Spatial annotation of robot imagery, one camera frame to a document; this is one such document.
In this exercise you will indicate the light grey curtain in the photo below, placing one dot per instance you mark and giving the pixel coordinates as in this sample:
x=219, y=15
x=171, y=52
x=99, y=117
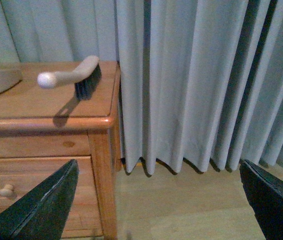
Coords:
x=201, y=80

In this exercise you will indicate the beige hand brush black bristles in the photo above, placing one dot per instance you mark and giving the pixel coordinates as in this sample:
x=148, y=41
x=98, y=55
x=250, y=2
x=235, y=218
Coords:
x=85, y=78

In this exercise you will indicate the wooden dresser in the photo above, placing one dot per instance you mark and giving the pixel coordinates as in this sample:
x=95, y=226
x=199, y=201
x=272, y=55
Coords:
x=42, y=129

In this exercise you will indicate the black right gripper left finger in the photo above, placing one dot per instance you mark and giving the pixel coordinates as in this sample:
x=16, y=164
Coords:
x=42, y=213

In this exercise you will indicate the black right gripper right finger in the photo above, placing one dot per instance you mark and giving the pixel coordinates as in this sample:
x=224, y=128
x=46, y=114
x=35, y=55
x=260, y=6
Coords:
x=264, y=193

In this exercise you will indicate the wooden drawer knob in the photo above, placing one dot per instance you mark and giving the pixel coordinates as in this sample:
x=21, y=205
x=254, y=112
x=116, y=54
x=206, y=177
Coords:
x=7, y=191

